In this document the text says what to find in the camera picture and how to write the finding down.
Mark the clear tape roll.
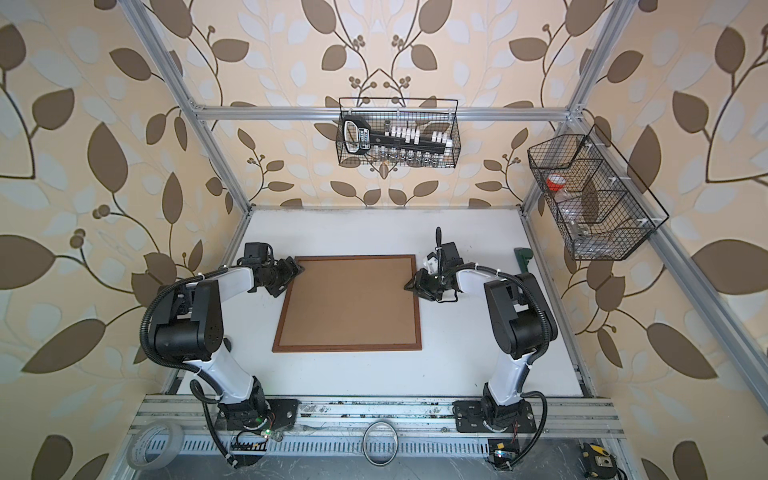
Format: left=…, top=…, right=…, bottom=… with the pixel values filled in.
left=126, top=420, right=185, bottom=471

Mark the black wire basket right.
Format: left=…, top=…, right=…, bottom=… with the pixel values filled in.
left=527, top=125, right=669, bottom=261

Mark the black wire basket back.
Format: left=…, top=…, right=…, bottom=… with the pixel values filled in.
left=335, top=95, right=461, bottom=169

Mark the aluminium cage frame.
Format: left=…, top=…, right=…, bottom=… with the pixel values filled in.
left=119, top=1, right=767, bottom=406

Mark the metal ring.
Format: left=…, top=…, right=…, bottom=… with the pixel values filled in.
left=360, top=419, right=401, bottom=468

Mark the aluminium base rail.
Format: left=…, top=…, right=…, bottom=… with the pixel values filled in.
left=119, top=392, right=625, bottom=460

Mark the brown wooden picture frame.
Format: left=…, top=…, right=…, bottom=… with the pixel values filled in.
left=271, top=253, right=424, bottom=354

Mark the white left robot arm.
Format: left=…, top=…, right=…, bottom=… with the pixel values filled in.
left=139, top=242, right=304, bottom=431

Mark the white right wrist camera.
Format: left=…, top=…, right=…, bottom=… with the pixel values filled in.
left=423, top=252, right=439, bottom=275

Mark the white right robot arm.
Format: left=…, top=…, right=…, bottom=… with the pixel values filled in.
left=404, top=242, right=558, bottom=434

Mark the red capped clear container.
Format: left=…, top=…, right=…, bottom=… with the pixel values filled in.
left=545, top=173, right=567, bottom=194

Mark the black socket set holder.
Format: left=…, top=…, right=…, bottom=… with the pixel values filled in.
left=339, top=116, right=454, bottom=156

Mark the yellow black tape measure right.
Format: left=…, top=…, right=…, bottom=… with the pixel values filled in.
left=580, top=443, right=619, bottom=479

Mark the black wire basket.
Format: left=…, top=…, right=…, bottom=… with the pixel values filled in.
left=335, top=95, right=461, bottom=169
left=527, top=125, right=669, bottom=261

